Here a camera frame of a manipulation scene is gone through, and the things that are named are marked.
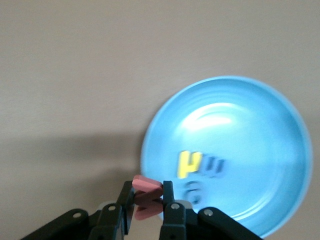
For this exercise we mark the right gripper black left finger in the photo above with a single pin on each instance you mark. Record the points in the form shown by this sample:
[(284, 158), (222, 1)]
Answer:
[(110, 220)]

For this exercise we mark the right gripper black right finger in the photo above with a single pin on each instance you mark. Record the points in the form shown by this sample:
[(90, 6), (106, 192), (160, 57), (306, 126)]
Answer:
[(180, 222)]

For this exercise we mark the small blue looped foam letter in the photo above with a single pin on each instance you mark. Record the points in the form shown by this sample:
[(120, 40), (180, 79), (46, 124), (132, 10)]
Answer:
[(193, 192)]

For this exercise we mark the red foam lowercase w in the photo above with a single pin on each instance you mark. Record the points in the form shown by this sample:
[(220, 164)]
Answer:
[(147, 197)]

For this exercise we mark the yellow foam lowercase h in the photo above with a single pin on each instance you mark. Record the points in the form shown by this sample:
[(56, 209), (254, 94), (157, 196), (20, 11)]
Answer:
[(186, 163)]

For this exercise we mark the blue foam lowercase m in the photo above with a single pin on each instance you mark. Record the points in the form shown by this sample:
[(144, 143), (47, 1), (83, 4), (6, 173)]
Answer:
[(215, 167)]

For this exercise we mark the blue round plate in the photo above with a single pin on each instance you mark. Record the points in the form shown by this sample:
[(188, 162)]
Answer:
[(250, 140)]

